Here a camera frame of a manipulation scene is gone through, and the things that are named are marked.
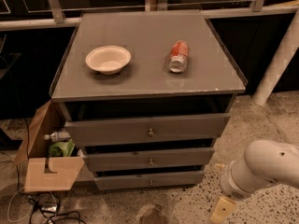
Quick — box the power adapter on floor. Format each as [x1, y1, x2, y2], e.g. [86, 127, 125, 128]
[40, 203, 58, 213]

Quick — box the grey bottom drawer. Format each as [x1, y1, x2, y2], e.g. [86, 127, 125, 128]
[94, 171, 204, 190]

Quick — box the white slanted pole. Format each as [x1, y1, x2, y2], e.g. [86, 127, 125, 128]
[252, 10, 299, 105]

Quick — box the brown cardboard box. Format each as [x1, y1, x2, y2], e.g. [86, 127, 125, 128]
[13, 101, 84, 192]

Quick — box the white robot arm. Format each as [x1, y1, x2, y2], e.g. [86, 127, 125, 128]
[210, 140, 299, 224]

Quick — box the grey middle drawer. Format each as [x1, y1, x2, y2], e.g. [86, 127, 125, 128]
[83, 147, 214, 172]

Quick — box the white paper bowl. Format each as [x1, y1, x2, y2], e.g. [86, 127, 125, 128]
[85, 46, 131, 75]

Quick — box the grey drawer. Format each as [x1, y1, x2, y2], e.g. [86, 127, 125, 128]
[83, 147, 214, 172]
[94, 171, 204, 190]
[65, 113, 230, 147]

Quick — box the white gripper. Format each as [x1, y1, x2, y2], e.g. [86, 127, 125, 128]
[209, 161, 250, 224]

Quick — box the grey drawer cabinet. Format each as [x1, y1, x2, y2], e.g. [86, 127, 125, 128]
[50, 10, 246, 179]

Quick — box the red labelled plastic bottle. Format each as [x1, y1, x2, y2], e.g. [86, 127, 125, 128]
[168, 40, 189, 73]

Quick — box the white cable on floor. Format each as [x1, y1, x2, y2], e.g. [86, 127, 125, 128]
[7, 187, 60, 224]

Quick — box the grey top drawer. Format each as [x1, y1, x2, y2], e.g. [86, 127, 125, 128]
[65, 113, 230, 147]

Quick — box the green plastic bag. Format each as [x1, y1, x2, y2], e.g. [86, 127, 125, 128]
[49, 139, 75, 157]

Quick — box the clear bottle in box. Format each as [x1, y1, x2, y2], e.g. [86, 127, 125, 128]
[44, 131, 71, 142]

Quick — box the black cable on floor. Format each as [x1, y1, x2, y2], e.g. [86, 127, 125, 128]
[27, 194, 87, 224]

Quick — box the metal railing frame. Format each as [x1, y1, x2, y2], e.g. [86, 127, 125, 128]
[0, 0, 298, 31]

